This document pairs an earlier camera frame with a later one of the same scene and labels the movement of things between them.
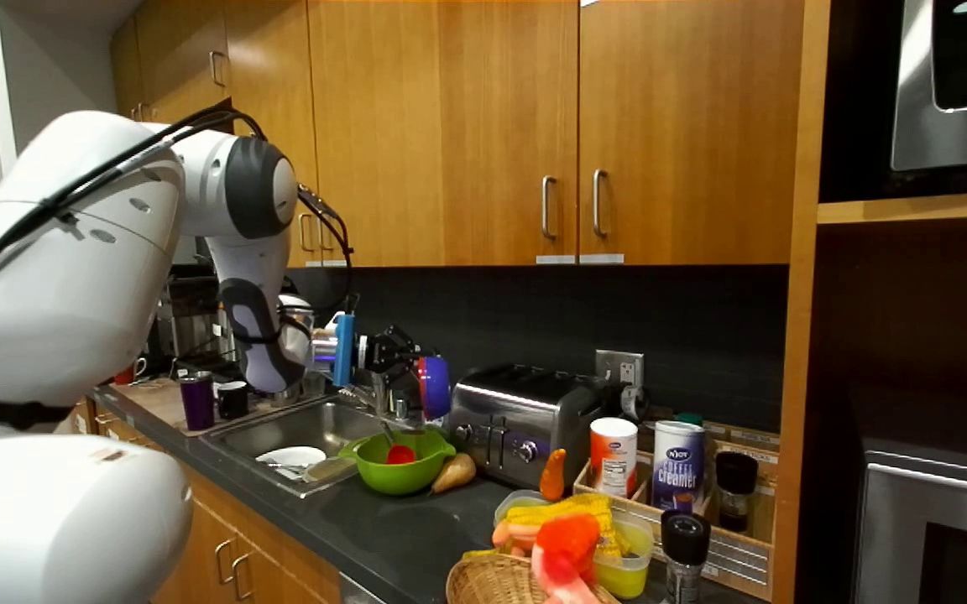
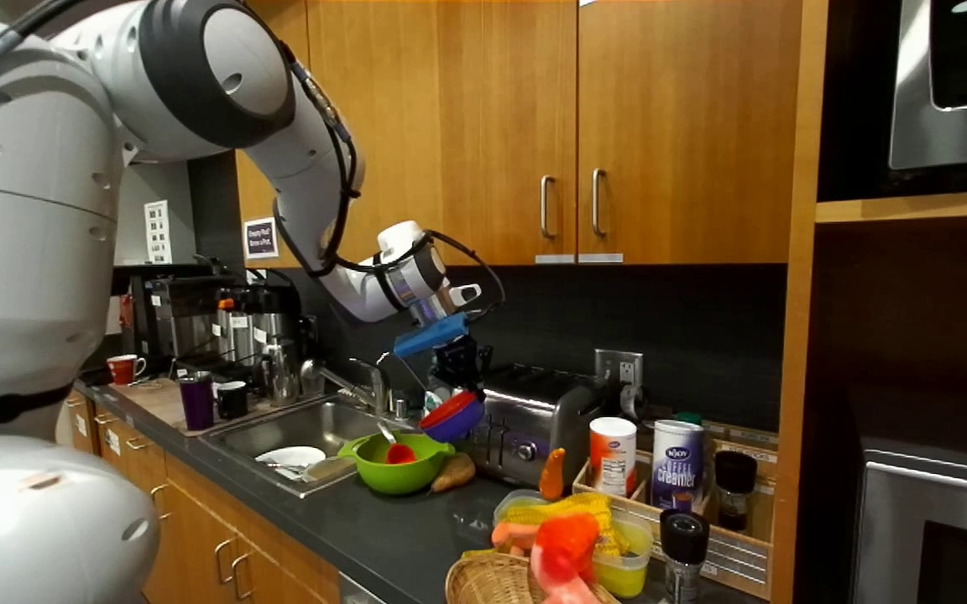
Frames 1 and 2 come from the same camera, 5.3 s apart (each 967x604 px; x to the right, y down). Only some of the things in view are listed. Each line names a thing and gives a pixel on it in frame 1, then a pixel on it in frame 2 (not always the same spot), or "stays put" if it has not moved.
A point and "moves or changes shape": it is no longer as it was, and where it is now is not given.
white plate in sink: [292, 457] stays put
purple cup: [199, 400] stays put
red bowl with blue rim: [433, 373] moves or changes shape
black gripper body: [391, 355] -> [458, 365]
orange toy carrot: [554, 474] stays put
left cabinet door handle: [548, 207] stays put
